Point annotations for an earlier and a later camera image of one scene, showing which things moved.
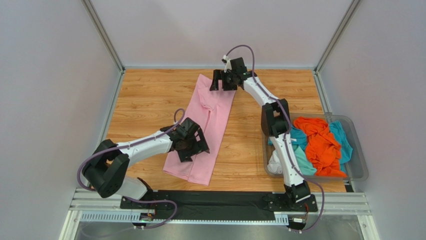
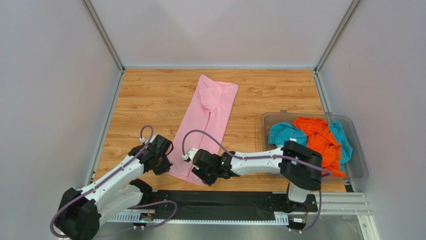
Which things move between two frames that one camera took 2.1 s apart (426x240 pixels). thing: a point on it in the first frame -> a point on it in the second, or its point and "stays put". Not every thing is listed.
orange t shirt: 322,150 stays put
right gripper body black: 223,80 -> 202,171
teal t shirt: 298,136 stays put
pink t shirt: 210,109 stays put
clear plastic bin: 326,147 stays put
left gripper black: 200,145 -> 165,167
